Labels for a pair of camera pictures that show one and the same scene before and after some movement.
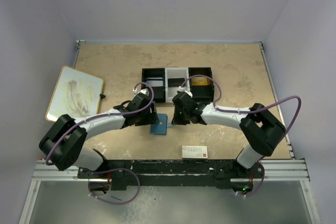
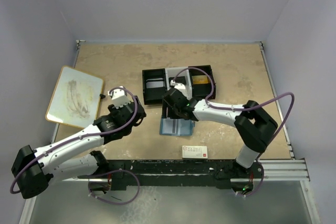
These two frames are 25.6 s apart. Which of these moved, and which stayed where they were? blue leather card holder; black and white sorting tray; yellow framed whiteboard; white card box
Moved: blue leather card holder
Stayed: yellow framed whiteboard; white card box; black and white sorting tray
